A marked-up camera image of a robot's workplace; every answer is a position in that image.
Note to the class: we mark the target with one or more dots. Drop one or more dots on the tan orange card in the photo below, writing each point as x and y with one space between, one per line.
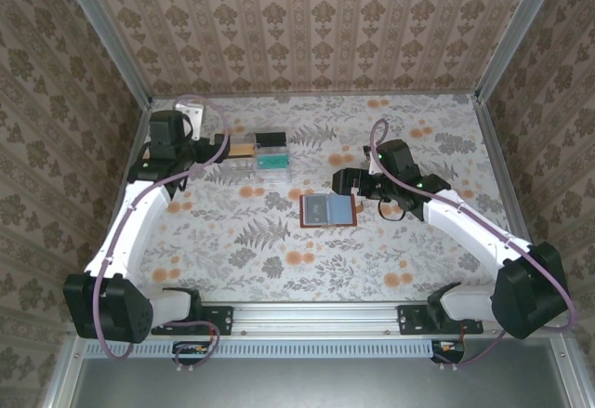
241 150

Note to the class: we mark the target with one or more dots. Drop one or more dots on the brown leather card holder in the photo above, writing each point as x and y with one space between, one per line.
341 210

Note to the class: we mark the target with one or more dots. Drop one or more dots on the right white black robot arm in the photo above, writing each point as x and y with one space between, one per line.
474 227

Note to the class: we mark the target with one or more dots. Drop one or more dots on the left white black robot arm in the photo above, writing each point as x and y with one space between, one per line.
125 227

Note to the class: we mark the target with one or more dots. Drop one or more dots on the plain black card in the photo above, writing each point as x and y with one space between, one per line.
270 138

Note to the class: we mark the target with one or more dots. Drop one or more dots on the teal card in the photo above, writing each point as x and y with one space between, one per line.
274 161

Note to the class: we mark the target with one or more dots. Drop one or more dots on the clear acrylic card organizer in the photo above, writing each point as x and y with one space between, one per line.
279 176

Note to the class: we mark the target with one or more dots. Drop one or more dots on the floral table cover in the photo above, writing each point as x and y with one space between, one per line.
325 259

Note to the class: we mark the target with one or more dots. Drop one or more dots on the black connector socket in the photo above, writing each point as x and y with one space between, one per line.
186 351
446 347

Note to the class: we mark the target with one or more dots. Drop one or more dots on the grey metal panel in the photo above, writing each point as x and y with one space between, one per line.
302 385

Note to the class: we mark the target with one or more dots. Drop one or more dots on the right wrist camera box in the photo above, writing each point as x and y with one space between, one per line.
373 168

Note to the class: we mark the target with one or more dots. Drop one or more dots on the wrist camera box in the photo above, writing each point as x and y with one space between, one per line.
193 115
373 168

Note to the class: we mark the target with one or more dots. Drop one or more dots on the aluminium side rail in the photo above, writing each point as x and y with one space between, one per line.
499 157
141 122

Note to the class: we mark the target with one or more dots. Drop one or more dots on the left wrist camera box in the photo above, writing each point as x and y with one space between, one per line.
193 115

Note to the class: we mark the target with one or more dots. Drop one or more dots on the aluminium frame post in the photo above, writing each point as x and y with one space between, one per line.
108 31
517 31

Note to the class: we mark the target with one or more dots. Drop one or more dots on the aluminium mounting rail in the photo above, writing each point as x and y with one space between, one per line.
316 319

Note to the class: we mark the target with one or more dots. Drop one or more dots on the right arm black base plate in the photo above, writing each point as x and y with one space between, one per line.
409 319

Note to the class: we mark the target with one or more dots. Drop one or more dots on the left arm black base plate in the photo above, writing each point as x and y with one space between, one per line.
223 319

